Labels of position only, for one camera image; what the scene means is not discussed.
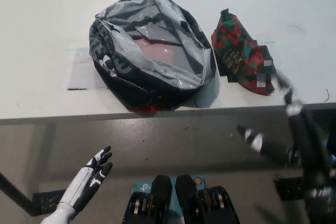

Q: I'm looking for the black table leg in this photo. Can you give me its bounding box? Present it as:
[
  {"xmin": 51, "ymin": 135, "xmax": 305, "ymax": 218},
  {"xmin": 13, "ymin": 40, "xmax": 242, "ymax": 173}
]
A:
[{"xmin": 0, "ymin": 171, "xmax": 36, "ymax": 216}]

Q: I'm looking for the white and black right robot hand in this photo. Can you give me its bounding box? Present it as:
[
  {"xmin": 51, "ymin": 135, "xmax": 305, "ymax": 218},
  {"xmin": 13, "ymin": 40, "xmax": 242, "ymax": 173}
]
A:
[{"xmin": 237, "ymin": 72, "xmax": 331, "ymax": 175}]

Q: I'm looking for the red item inside bag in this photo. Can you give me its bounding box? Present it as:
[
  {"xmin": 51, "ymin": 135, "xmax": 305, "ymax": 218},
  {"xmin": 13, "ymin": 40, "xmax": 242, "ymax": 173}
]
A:
[{"xmin": 136, "ymin": 37, "xmax": 175, "ymax": 63}]

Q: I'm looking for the black plastic bag grey inside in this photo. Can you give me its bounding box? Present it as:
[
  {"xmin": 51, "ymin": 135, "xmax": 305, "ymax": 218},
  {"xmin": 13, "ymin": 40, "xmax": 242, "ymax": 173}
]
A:
[{"xmin": 88, "ymin": 0, "xmax": 217, "ymax": 116}]

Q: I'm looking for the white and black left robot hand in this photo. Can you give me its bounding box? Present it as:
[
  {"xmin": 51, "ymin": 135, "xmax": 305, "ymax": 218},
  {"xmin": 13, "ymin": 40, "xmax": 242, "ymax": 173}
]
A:
[{"xmin": 40, "ymin": 145, "xmax": 113, "ymax": 224}]

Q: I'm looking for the black tape patch on table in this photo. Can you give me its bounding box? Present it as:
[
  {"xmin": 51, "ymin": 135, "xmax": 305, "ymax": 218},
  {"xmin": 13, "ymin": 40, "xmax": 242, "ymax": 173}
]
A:
[{"xmin": 218, "ymin": 44, "xmax": 278, "ymax": 83}]

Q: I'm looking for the clear tape patch on table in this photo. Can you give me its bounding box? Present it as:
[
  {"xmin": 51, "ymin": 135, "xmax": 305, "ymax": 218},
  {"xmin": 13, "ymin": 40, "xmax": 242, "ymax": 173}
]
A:
[{"xmin": 67, "ymin": 47, "xmax": 108, "ymax": 91}]

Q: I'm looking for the red green plaid cloth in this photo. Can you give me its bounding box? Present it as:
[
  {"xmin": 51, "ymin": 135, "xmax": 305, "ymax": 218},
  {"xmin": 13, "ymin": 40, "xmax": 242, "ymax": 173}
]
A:
[{"xmin": 211, "ymin": 8, "xmax": 278, "ymax": 96}]

